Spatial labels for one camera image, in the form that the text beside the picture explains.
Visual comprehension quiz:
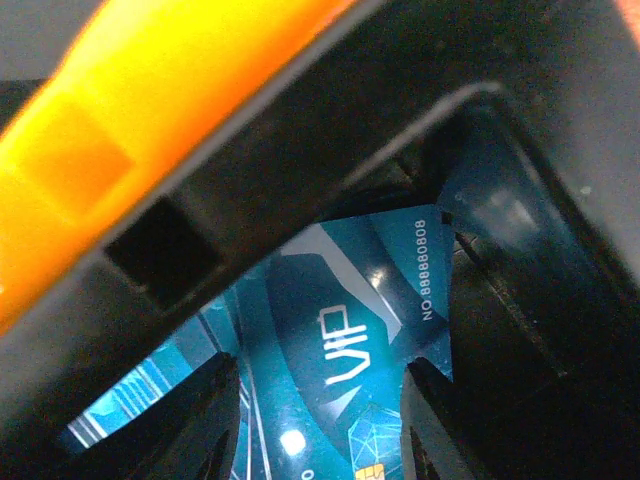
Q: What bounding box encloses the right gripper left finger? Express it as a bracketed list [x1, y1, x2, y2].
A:
[64, 353, 240, 479]

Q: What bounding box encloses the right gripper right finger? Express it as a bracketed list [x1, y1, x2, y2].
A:
[401, 359, 550, 479]

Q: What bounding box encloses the blue VIP card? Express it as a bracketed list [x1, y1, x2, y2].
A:
[235, 205, 453, 479]

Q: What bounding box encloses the blue cards stack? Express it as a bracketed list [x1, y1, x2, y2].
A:
[55, 298, 246, 479]

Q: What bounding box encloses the black bin with blue cards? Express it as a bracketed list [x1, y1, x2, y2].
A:
[1, 1, 639, 479]

